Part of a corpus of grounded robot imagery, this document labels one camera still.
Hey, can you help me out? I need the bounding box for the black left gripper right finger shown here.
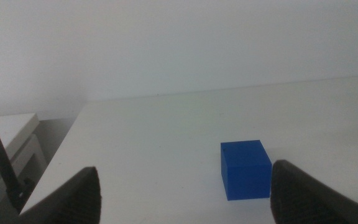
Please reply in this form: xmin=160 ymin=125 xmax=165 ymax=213
xmin=269 ymin=159 xmax=358 ymax=224

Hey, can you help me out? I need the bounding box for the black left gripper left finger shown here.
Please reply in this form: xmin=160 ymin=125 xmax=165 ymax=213
xmin=11 ymin=166 xmax=102 ymax=224

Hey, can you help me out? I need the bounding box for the blue cube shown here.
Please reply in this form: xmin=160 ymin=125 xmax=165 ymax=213
xmin=220 ymin=139 xmax=273 ymax=202

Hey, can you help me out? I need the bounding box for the white side cabinet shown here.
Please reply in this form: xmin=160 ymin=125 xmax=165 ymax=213
xmin=0 ymin=113 xmax=48 ymax=224

